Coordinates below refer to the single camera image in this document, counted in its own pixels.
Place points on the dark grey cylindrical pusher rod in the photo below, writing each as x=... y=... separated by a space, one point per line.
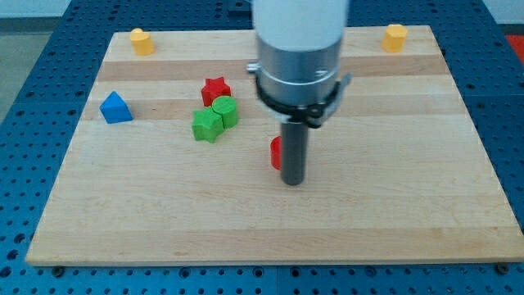
x=294 y=143

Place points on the red cylinder block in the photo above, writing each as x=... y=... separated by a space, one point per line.
x=275 y=153

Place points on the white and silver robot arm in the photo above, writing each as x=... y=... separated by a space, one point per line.
x=298 y=44

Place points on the green cylinder block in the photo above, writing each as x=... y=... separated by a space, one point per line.
x=226 y=107

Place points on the green star block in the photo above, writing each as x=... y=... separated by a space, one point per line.
x=207 y=125

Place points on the red star block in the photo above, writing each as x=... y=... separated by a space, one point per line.
x=213 y=89

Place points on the light wooden board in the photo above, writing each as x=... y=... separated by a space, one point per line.
x=398 y=175

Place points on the yellow hexagon block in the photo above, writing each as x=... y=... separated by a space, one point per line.
x=394 y=38

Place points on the yellow heart block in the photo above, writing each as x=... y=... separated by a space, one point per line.
x=141 y=42

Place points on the blue triangle block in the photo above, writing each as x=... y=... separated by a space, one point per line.
x=115 y=110

